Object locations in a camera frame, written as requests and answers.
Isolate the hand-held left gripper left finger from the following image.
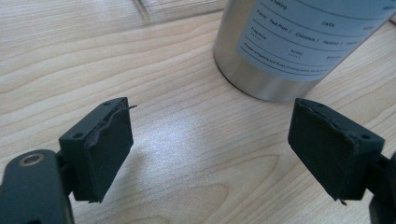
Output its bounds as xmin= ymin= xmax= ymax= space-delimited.
xmin=58 ymin=96 xmax=138 ymax=203

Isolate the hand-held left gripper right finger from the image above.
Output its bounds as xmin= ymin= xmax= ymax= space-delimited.
xmin=287 ymin=98 xmax=386 ymax=206

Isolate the silver metal cup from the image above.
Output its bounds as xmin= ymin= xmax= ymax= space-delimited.
xmin=213 ymin=0 xmax=396 ymax=103

